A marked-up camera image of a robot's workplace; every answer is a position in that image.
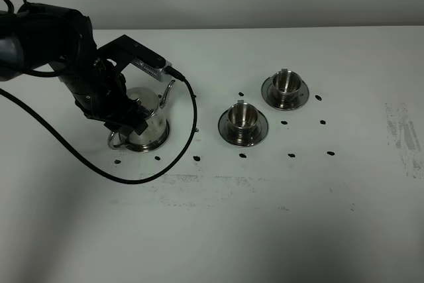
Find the stainless steel teapot saucer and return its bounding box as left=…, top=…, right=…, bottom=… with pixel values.
left=121, top=121, right=170, bottom=152

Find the near stainless steel saucer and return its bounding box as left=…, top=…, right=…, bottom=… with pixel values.
left=218, top=111, right=269, bottom=147

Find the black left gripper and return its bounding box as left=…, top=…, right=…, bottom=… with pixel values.
left=59, top=58, right=153, bottom=136

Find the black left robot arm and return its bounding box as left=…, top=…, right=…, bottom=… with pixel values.
left=1, top=4, right=148, bottom=135

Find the stainless steel teacup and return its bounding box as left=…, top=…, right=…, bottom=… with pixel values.
left=271, top=69, right=302, bottom=95
left=227, top=100, right=259, bottom=133

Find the far stainless steel teacup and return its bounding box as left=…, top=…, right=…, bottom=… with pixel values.
left=271, top=69, right=302, bottom=95

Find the near stainless steel teacup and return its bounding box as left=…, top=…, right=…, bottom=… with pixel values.
left=227, top=100, right=259, bottom=133

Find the black left camera cable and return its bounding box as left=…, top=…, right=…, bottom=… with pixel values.
left=0, top=0, right=199, bottom=185

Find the far stainless steel saucer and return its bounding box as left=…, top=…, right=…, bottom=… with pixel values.
left=261, top=71, right=309, bottom=111

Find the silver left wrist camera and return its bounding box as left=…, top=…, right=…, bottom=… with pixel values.
left=96, top=34, right=174, bottom=82

